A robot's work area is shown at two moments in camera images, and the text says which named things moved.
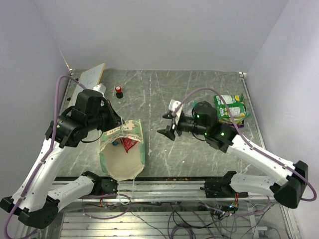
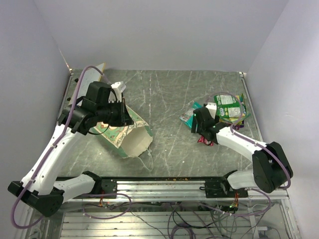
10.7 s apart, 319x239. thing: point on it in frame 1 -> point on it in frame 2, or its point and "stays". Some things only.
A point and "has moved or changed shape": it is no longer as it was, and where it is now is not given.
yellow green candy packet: (237, 107) -> (237, 119)
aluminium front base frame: (159, 191) stays
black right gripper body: (185, 124) -> (196, 128)
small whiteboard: (88, 79) stays
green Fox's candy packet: (235, 103) stays
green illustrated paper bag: (122, 151) has moved or changed shape
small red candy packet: (128, 143) has moved or changed shape
